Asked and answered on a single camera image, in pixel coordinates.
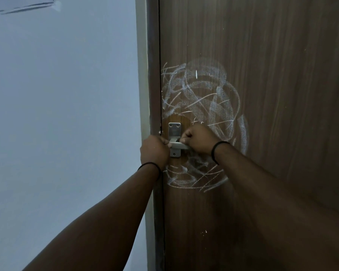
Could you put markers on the person's left hand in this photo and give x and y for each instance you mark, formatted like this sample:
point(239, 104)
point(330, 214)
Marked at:
point(155, 150)

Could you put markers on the person's right hand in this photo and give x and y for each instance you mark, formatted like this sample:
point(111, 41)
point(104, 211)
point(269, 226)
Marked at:
point(203, 138)

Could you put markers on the brown wooden door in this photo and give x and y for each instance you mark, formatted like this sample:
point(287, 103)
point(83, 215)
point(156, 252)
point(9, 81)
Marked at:
point(299, 67)

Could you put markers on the person's left forearm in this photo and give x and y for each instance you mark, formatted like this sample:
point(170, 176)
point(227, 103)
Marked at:
point(101, 220)

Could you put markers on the person's right forearm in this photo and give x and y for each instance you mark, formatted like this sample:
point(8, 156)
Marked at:
point(285, 200)

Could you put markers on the black wristband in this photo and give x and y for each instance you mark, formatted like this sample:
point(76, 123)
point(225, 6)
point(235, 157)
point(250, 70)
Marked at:
point(149, 164)
point(221, 143)

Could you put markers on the brown door frame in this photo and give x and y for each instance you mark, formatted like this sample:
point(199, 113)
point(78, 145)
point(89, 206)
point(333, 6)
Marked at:
point(154, 53)

